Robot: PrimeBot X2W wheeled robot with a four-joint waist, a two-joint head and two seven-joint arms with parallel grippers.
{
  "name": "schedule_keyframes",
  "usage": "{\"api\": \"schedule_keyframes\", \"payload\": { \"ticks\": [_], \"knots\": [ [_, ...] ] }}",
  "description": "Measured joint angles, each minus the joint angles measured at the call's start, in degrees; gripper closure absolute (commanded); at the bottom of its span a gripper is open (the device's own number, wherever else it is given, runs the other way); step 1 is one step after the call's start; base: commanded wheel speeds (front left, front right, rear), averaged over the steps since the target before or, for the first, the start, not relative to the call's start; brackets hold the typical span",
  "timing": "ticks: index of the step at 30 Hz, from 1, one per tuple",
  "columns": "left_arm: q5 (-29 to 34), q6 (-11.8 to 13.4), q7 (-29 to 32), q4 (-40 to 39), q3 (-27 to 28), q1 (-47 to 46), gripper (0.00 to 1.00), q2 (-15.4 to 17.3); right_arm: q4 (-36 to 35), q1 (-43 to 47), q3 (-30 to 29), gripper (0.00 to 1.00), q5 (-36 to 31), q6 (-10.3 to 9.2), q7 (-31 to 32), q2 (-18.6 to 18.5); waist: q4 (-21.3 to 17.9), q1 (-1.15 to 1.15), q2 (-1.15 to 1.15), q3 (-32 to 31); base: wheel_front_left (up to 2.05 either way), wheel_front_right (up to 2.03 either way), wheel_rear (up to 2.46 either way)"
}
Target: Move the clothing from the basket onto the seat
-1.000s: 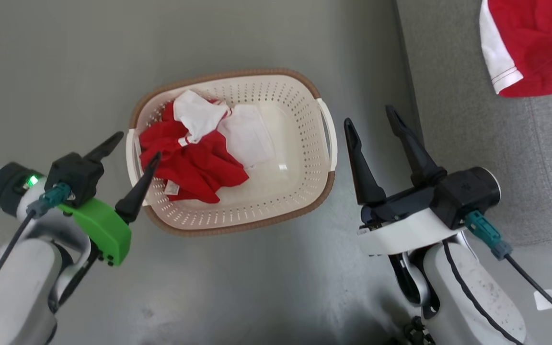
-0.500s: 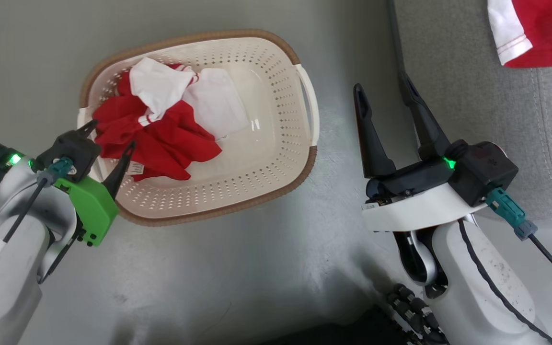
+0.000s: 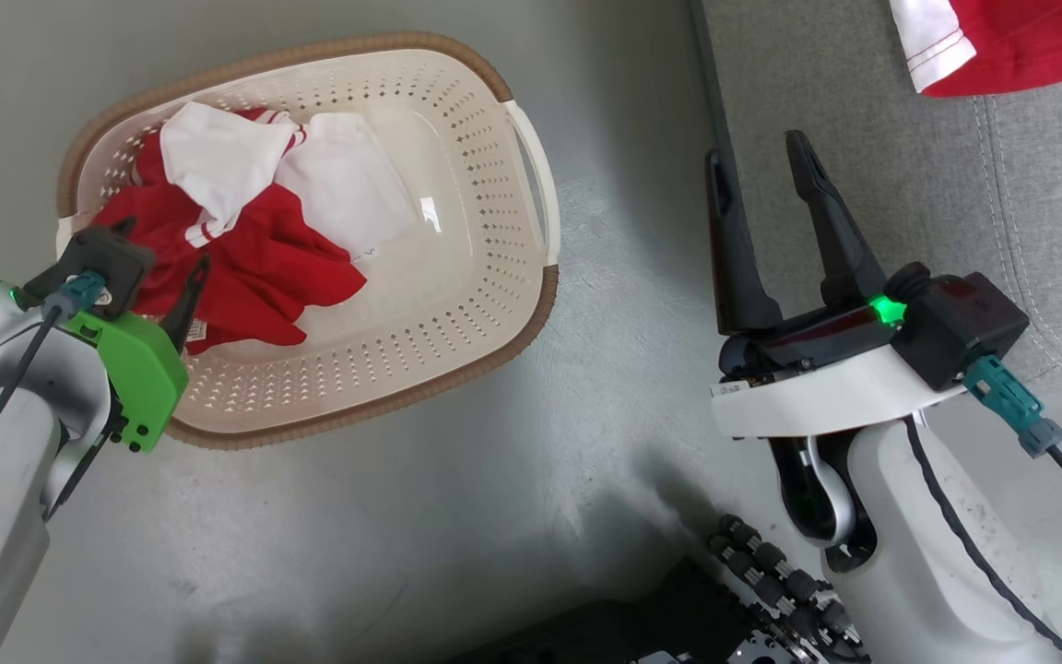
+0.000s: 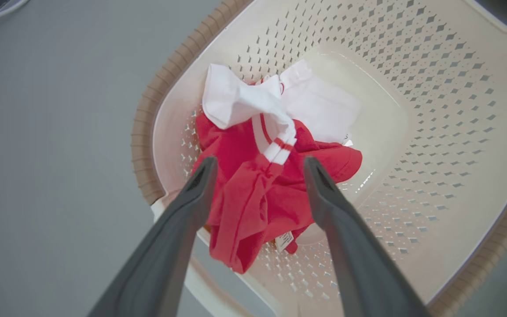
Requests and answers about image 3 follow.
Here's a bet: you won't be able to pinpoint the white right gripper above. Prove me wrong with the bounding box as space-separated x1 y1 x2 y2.
703 130 967 440

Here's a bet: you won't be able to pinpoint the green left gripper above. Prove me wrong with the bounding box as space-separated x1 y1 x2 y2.
59 216 213 454

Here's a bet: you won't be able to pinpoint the red shirt white sleeves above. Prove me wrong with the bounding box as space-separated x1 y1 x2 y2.
88 101 427 357
890 0 1062 99

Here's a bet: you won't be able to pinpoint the grey fabric sofa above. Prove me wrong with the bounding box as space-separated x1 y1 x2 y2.
688 0 1062 651

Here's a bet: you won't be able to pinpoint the white plastic laundry basket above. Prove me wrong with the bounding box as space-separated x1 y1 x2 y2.
55 31 561 452

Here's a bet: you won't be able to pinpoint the teal left camera connector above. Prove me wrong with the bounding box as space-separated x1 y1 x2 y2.
41 269 109 325

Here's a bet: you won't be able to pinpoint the teal camera connector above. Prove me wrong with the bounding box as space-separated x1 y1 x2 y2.
41 269 109 325
962 354 1062 459

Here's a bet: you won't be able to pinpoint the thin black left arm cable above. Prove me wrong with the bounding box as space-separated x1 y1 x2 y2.
0 309 62 430

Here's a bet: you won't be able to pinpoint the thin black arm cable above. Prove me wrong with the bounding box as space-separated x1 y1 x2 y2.
903 415 1062 664
0 309 62 430

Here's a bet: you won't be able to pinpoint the teal right camera connector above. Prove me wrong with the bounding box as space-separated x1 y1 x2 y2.
962 354 1062 459

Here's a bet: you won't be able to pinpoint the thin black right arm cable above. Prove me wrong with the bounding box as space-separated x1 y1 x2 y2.
903 415 1062 664

